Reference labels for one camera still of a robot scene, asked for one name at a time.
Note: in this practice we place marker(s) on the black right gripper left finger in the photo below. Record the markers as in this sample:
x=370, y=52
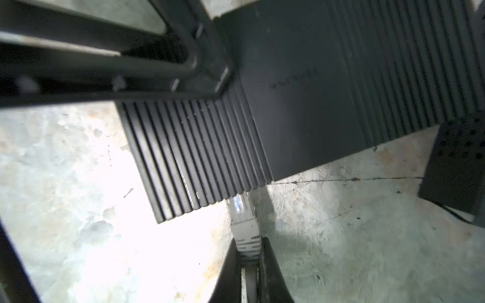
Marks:
x=228, y=286

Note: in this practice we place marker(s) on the black power adapter with plug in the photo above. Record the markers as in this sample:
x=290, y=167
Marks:
x=453, y=213

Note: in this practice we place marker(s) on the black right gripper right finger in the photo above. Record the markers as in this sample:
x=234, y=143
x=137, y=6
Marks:
x=272, y=286

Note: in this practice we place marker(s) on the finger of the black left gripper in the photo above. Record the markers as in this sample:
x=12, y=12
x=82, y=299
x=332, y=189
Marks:
x=87, y=58

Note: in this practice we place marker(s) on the large black switch box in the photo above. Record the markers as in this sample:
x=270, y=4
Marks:
x=454, y=176

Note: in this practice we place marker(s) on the small black ribbed switch box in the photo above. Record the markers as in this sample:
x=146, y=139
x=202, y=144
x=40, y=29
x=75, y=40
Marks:
x=314, y=81

